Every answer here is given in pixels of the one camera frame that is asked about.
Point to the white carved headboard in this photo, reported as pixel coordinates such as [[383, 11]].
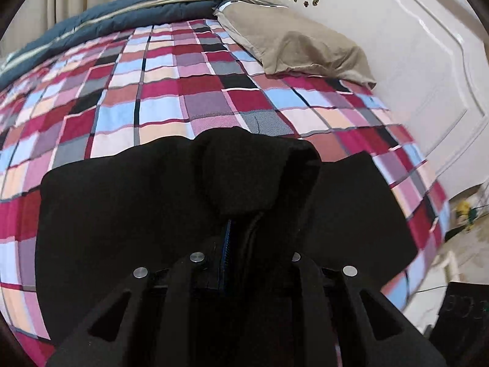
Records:
[[412, 53]]

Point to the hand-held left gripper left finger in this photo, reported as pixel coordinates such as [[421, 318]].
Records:
[[226, 244]]

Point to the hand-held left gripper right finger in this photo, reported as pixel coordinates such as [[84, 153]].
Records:
[[309, 298]]

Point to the yellow green object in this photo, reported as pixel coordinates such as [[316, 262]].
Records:
[[464, 214]]

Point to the beige pillow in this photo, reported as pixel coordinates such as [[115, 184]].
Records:
[[301, 46]]

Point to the checkered bed sheet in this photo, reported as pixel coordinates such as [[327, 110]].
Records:
[[191, 103]]

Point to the blue and beige quilt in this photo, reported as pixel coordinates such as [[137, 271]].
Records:
[[95, 19]]

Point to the black pants with studs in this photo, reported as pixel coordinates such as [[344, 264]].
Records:
[[114, 218]]

